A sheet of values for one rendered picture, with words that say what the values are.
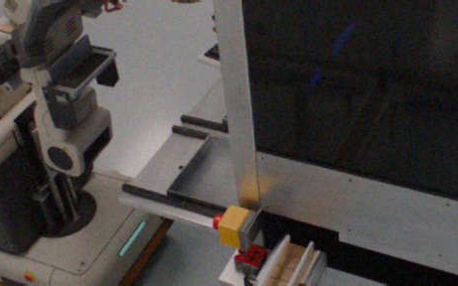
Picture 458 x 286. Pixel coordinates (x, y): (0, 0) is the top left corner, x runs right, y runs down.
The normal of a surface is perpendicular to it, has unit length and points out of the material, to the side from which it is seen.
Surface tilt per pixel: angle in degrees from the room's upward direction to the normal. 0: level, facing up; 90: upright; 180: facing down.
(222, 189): 0
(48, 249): 0
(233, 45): 90
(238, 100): 90
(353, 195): 90
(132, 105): 0
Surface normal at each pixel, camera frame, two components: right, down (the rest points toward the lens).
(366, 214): -0.44, 0.61
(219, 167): -0.10, -0.76
